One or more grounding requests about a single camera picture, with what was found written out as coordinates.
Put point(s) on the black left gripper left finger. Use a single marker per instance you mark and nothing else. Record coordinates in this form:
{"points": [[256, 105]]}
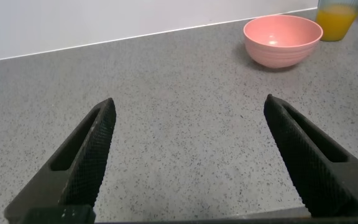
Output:
{"points": [[82, 161]]}

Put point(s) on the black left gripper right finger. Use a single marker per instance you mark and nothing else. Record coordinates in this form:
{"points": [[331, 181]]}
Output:
{"points": [[306, 161]]}

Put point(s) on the clear blue ribbed cup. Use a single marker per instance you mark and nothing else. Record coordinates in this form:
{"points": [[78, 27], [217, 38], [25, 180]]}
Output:
{"points": [[336, 21]]}

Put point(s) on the pink ribbed bowl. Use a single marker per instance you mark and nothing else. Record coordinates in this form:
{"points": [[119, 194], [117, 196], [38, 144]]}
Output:
{"points": [[283, 46]]}

